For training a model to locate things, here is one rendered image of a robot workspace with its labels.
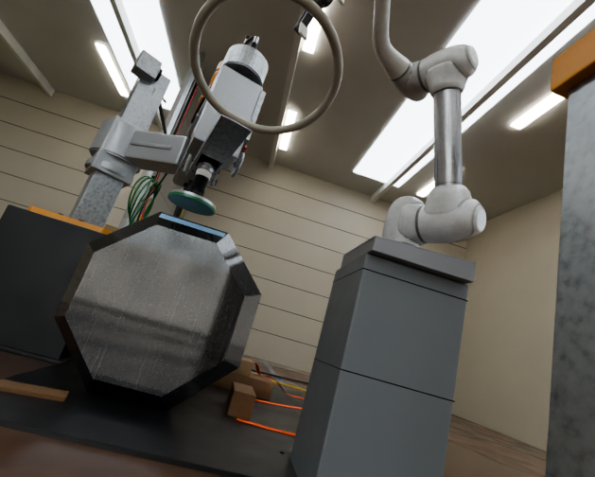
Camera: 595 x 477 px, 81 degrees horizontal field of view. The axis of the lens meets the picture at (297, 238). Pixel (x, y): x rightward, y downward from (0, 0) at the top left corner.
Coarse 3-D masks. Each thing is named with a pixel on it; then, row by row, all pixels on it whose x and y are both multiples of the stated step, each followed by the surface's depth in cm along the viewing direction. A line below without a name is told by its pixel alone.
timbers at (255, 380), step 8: (232, 376) 250; (240, 376) 250; (256, 376) 269; (216, 384) 247; (224, 384) 247; (248, 384) 250; (256, 384) 250; (264, 384) 251; (272, 384) 252; (256, 392) 249; (264, 392) 250
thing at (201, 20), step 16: (208, 0) 97; (224, 0) 97; (304, 0) 95; (208, 16) 100; (320, 16) 98; (192, 32) 104; (336, 32) 102; (192, 48) 108; (336, 48) 105; (192, 64) 112; (336, 64) 108; (336, 80) 113; (208, 96) 120; (224, 112) 125; (320, 112) 122; (256, 128) 130; (272, 128) 130; (288, 128) 129
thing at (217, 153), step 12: (228, 120) 127; (252, 120) 131; (216, 132) 137; (228, 132) 135; (240, 132) 133; (204, 144) 148; (216, 144) 146; (228, 144) 143; (240, 144) 140; (216, 156) 156; (228, 156) 153; (216, 180) 188
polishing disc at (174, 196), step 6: (174, 192) 153; (180, 192) 152; (168, 198) 160; (174, 198) 158; (180, 198) 155; (186, 198) 153; (192, 198) 151; (198, 198) 152; (180, 204) 165; (186, 204) 162; (192, 204) 160; (198, 204) 157; (204, 204) 155; (210, 204) 157; (192, 210) 168; (198, 210) 166; (204, 210) 163; (210, 210) 160
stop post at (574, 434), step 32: (576, 64) 62; (576, 96) 62; (576, 128) 60; (576, 160) 58; (576, 192) 56; (576, 224) 54; (576, 256) 52; (576, 288) 51; (576, 320) 49; (576, 352) 48; (576, 384) 46; (576, 416) 45; (576, 448) 44
